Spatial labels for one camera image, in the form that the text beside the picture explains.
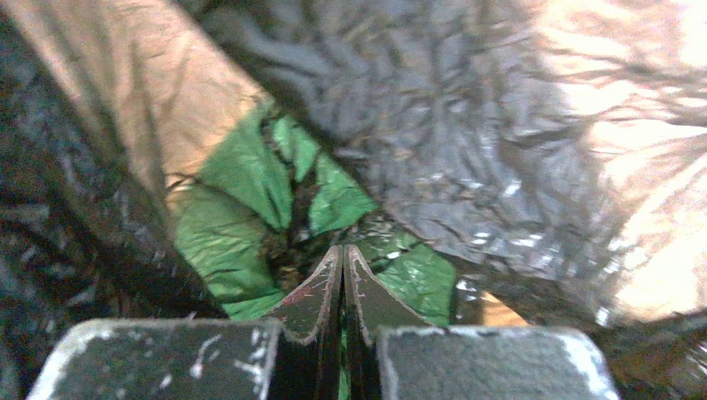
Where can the green plastic trash bin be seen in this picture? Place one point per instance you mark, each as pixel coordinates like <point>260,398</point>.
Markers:
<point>260,214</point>

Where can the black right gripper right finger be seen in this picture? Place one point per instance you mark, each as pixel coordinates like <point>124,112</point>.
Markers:
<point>375,320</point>

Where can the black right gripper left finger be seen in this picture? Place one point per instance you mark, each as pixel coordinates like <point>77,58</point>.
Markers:
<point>306,364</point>

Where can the black trash bag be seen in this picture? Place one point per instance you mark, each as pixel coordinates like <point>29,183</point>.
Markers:
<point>552,152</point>

